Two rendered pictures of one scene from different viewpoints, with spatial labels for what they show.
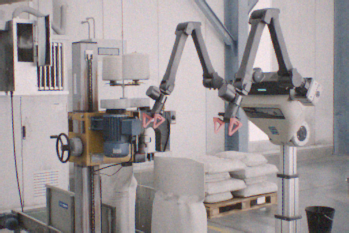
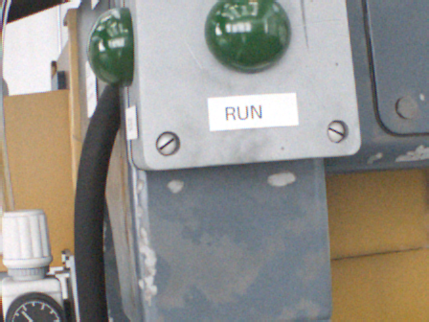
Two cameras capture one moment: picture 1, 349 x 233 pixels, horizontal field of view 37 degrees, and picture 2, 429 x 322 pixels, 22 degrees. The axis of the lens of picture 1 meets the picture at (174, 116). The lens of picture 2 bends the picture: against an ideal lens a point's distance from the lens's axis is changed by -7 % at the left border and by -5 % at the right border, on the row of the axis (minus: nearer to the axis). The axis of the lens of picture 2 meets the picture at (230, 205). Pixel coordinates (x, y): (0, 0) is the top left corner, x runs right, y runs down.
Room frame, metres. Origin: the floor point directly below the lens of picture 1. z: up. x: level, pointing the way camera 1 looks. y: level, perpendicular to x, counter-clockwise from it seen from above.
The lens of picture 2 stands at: (3.62, -0.34, 1.25)
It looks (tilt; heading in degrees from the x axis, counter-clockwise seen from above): 3 degrees down; 116
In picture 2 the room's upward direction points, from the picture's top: 4 degrees counter-clockwise
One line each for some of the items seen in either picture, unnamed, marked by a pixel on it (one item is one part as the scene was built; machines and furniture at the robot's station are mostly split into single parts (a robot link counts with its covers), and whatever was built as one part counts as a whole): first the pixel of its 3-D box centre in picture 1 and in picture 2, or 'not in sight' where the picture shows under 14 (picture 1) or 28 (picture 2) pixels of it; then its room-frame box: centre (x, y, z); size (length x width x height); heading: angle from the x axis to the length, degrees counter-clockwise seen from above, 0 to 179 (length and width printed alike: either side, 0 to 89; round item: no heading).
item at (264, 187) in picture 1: (251, 188); not in sight; (6.53, -0.97, 0.20); 0.67 x 0.43 x 0.15; 128
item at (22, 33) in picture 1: (16, 56); not in sight; (5.30, 1.61, 1.82); 0.51 x 0.27 x 0.71; 38
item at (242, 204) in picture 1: (221, 199); not in sight; (6.49, -0.59, 0.07); 1.20 x 0.82 x 0.14; 130
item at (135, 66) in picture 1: (135, 67); not in sight; (3.09, 0.23, 1.61); 0.17 x 0.17 x 0.17
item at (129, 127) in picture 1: (131, 129); not in sight; (2.95, 0.25, 1.25); 0.10 x 0.08 x 0.12; 153
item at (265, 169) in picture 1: (249, 169); not in sight; (6.53, -0.95, 0.44); 0.68 x 0.44 x 0.15; 128
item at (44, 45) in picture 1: (44, 41); not in sight; (5.07, 1.26, 1.95); 0.30 x 0.01 x 0.48; 38
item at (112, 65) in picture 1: (112, 68); not in sight; (3.30, 0.39, 1.61); 0.15 x 0.14 x 0.17; 38
